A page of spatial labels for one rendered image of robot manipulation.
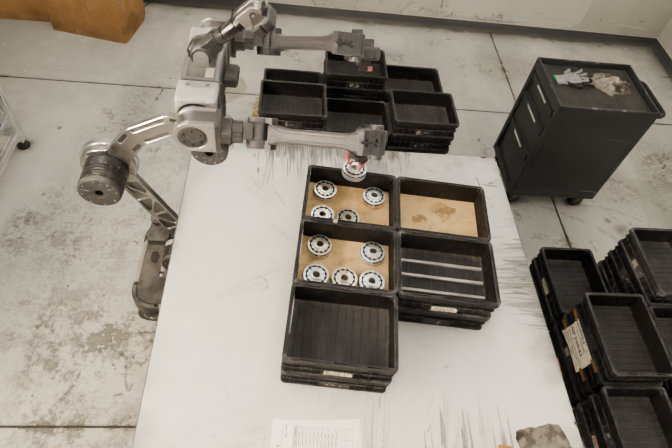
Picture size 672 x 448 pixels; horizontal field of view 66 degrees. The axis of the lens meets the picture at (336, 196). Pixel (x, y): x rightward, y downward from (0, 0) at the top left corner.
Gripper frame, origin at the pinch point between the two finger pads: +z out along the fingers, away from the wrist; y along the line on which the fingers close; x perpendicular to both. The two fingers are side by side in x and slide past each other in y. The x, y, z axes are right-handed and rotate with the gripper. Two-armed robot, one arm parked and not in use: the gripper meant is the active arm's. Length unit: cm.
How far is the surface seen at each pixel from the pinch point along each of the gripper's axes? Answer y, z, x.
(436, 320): -62, 31, 16
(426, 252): -42.3, 21.5, -2.4
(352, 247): -18.4, 21.8, 18.6
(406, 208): -22.2, 20.4, -15.2
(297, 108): 83, 51, -57
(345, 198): 0.8, 20.7, 0.7
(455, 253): -52, 21, -11
